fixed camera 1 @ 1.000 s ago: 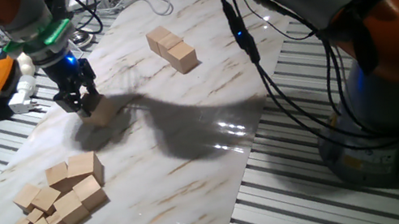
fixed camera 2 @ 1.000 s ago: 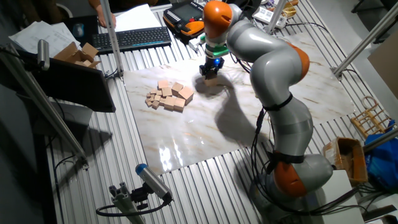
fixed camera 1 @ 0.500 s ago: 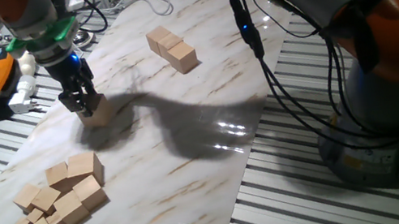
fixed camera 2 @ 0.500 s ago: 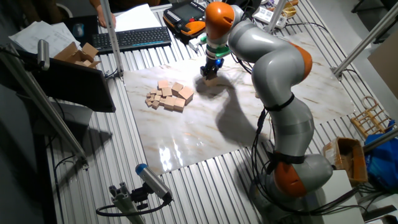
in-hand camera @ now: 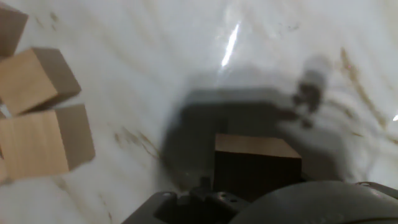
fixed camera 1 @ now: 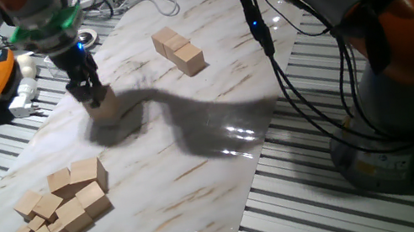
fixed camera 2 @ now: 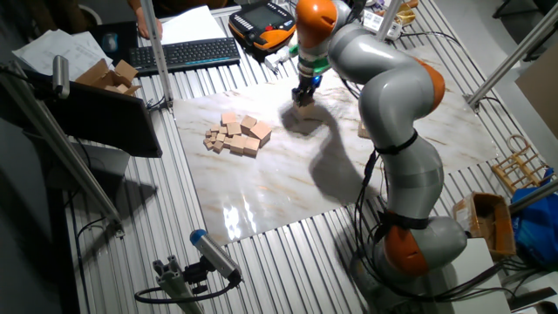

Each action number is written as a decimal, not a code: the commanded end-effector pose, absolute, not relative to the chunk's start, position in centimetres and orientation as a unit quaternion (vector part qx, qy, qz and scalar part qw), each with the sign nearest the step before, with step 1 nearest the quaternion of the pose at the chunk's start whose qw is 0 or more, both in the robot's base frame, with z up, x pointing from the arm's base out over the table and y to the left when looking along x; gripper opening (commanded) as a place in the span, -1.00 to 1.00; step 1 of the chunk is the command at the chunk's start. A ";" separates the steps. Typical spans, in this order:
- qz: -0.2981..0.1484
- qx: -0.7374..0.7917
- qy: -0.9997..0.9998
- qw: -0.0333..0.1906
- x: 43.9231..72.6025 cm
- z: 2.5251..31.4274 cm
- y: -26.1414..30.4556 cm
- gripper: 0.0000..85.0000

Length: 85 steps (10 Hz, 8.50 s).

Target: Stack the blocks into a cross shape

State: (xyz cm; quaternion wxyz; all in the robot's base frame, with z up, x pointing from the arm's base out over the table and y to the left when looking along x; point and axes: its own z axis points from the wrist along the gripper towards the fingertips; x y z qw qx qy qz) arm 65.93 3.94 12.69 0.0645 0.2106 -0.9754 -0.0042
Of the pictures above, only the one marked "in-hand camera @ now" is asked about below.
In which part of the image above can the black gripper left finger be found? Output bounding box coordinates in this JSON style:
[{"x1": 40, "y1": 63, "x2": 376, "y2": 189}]
[{"x1": 120, "y1": 176, "x2": 250, "y2": 224}]

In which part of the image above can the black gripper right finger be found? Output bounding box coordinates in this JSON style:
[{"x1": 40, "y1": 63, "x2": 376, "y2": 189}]
[{"x1": 353, "y1": 181, "x2": 398, "y2": 200}]

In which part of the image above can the medium wooden cube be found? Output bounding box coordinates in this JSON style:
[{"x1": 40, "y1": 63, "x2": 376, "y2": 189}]
[
  {"x1": 0, "y1": 2, "x2": 29, "y2": 59},
  {"x1": 0, "y1": 46, "x2": 83, "y2": 116}
]

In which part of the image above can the marble pattern board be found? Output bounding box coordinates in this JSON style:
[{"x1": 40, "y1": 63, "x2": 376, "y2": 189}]
[{"x1": 0, "y1": 0, "x2": 398, "y2": 224}]

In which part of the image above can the large wooden cube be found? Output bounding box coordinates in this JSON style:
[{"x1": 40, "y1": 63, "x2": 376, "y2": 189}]
[
  {"x1": 213, "y1": 133, "x2": 303, "y2": 202},
  {"x1": 0, "y1": 103, "x2": 96, "y2": 184}
]

